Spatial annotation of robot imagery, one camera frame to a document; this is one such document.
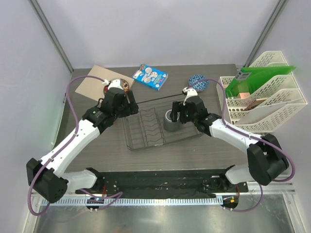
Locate blue picture box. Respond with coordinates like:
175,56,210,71
131,64,169,91

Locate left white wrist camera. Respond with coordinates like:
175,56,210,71
103,79,123,90

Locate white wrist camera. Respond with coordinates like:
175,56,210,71
103,79,123,90
182,87,198,106

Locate white slotted cable duct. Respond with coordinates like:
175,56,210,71
51,196,223,206

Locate brown items in organizer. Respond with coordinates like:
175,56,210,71
238,92,267,111

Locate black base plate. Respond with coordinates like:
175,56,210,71
83,169,248,199

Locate white file organizer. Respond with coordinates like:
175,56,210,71
216,50,308,133

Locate grey mug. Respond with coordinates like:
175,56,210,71
163,110,180,132

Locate green plastic folder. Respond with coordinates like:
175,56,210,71
225,66,296,98

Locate blue red patterned bowl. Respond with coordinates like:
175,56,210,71
188,74,209,92

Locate black wire dish rack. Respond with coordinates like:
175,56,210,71
122,94,203,150

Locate dark red plate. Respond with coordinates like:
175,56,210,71
103,79,130,95

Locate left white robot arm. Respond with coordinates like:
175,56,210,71
26,87,138,203

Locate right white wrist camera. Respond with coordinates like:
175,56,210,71
182,87,198,106

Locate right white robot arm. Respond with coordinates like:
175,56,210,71
170,96,289,192

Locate beige board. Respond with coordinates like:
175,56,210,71
75,65,135,100

